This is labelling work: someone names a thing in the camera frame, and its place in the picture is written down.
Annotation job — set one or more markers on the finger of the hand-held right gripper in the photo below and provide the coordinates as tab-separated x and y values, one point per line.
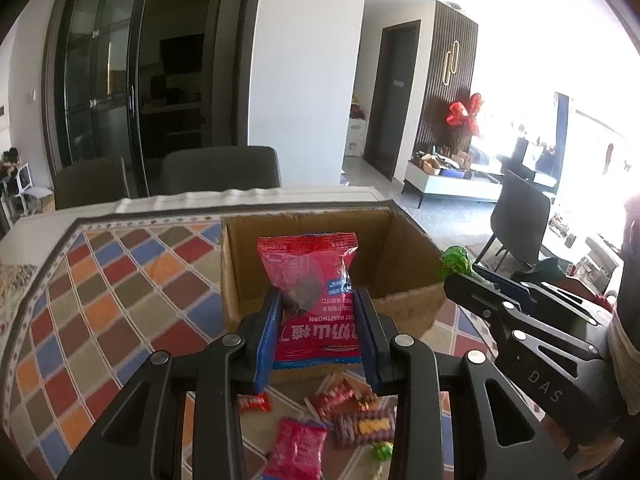
480	297
505	285

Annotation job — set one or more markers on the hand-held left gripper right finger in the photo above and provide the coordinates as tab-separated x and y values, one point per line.
366	335

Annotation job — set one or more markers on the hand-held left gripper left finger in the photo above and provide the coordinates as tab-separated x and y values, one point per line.
267	332

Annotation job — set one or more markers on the green snack packet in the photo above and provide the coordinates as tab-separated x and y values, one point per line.
456	261

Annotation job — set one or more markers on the brown cardboard box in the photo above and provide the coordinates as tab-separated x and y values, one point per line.
400	270

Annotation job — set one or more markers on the large red snack packet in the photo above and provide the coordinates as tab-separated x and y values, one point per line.
312	270

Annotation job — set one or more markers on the pink snack packet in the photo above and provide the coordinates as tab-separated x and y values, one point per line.
295	447

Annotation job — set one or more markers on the person's right forearm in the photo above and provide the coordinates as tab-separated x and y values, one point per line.
625	360

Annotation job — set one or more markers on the dark green cloth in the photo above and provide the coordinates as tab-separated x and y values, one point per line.
542	267

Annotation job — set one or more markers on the small orange candy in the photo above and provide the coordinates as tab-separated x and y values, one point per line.
366	401

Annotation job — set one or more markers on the dark side chair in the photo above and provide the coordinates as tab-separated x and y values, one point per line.
520	220

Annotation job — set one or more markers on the red brown snack packet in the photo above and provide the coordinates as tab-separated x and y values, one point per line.
332	397

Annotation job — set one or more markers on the small red candy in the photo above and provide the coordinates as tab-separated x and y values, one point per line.
253	403

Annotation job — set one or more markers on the purple yellow snack packet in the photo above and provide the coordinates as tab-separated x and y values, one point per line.
365	427

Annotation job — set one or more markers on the white low cabinet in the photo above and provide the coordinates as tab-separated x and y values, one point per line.
450	185

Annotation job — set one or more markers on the small green candy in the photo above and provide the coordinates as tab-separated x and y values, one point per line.
382	452

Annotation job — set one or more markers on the black piano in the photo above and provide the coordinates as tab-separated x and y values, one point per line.
530	160

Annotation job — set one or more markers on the white ribbed table cover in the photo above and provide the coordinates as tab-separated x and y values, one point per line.
240	199

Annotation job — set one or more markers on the colourful checkered tablecloth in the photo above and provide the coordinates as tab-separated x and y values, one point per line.
125	300

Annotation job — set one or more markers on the grey dining chair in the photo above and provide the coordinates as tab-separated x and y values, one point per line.
220	170
90	182

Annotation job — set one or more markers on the blue curtain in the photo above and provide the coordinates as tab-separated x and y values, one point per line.
562	117

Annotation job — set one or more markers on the red flower decoration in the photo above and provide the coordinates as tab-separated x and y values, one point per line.
457	112

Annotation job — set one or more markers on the dark wooden door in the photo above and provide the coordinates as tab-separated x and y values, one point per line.
395	100

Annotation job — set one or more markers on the speckled floral mat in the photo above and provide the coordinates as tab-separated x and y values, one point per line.
15	282

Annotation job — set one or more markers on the small white chair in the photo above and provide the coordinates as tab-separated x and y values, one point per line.
22	180

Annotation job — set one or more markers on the black framed glass door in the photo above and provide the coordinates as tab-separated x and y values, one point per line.
95	70

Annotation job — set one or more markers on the gold wall ornament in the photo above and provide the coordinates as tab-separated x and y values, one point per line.
452	62

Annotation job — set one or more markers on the dark slatted wall panel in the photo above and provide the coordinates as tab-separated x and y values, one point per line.
435	60

